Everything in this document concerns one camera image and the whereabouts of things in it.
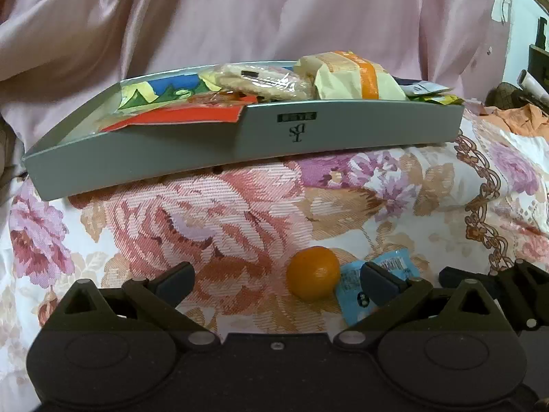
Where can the light blue snack wrapper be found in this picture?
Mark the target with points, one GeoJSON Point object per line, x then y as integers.
{"type": "Point", "coordinates": [366, 285]}

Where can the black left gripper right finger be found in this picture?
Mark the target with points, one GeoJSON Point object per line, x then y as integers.
{"type": "Point", "coordinates": [368, 330]}

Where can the dark blue snack packet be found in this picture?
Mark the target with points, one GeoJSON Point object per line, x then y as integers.
{"type": "Point", "coordinates": [414, 88]}

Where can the floral bed sheet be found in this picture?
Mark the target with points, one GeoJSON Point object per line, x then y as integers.
{"type": "Point", "coordinates": [478, 203]}

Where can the red snack packet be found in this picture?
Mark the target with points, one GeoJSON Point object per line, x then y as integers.
{"type": "Point", "coordinates": [220, 107]}

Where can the small orange mandarin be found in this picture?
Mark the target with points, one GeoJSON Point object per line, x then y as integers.
{"type": "Point", "coordinates": [313, 273]}

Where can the green yellow snack packet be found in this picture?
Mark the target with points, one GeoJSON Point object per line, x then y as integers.
{"type": "Point", "coordinates": [440, 99]}

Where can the orange cloth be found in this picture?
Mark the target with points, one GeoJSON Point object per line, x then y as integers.
{"type": "Point", "coordinates": [528, 121]}

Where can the grey snack tray box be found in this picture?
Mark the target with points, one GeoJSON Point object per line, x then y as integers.
{"type": "Point", "coordinates": [74, 157]}

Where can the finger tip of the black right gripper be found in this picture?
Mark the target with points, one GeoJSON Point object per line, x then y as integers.
{"type": "Point", "coordinates": [452, 277]}

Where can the pink satin quilt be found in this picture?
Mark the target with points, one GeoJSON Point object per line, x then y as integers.
{"type": "Point", "coordinates": [57, 54]}

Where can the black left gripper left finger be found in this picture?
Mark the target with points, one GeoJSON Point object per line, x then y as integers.
{"type": "Point", "coordinates": [159, 298]}

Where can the yellow orange bread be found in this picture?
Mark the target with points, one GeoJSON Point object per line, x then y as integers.
{"type": "Point", "coordinates": [342, 75]}

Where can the round cake clear wrapper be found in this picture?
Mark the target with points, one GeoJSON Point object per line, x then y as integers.
{"type": "Point", "coordinates": [268, 82]}

